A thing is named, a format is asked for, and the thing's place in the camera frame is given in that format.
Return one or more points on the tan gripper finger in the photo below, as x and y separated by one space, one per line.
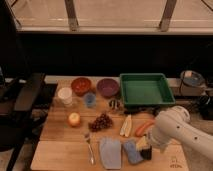
141 143

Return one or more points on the black eraser block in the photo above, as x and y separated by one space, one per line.
146 153

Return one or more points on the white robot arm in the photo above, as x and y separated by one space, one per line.
173 123

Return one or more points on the purple bowl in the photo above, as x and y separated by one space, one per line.
107 87

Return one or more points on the red bowl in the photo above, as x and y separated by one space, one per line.
81 85

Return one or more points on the orange carrot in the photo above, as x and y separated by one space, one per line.
141 129

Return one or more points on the blue sponge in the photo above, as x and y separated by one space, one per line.
133 155

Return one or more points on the peeled banana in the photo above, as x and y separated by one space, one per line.
126 127

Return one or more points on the light blue cloth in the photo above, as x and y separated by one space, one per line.
110 153

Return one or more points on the bunch of dark grapes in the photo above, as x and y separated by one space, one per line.
101 122

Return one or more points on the metal fork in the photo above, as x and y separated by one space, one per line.
91 154

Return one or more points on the green plastic tray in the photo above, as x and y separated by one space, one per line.
145 89

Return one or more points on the blue cup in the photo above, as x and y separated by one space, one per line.
89 99

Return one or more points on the black device on right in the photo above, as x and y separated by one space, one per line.
205 106

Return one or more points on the round metal dish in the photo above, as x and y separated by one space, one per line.
192 78

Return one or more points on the white cup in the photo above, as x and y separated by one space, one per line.
65 96

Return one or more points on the black office chair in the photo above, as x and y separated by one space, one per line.
18 125

